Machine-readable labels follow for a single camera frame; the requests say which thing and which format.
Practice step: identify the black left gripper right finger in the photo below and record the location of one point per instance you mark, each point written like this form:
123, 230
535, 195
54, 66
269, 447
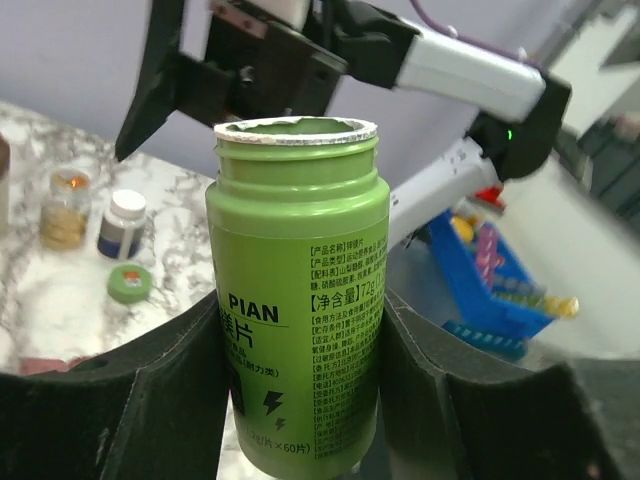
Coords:
454, 412

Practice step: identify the green pill bottle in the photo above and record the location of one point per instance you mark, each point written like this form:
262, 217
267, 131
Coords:
298, 218

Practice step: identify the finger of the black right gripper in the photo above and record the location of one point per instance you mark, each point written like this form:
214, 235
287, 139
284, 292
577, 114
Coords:
154, 96

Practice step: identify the red weekly pill organizer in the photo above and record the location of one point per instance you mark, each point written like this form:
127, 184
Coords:
34, 366

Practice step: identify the brown lidded paper cup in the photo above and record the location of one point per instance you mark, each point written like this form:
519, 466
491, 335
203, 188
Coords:
5, 157

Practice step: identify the clear glass capsule jar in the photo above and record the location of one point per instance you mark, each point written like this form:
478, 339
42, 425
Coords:
65, 210

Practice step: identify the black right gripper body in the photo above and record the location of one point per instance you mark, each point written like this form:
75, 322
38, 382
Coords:
271, 60

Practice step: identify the green bottle cap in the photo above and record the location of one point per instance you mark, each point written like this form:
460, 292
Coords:
129, 284

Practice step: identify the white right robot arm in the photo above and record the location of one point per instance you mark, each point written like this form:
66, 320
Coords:
520, 111

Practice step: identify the blue plastic crate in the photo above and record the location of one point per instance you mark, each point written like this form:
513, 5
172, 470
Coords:
500, 307

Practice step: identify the small white pill bottle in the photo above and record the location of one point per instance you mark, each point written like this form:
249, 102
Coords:
122, 225

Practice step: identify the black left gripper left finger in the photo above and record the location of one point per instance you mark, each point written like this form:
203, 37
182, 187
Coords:
153, 408

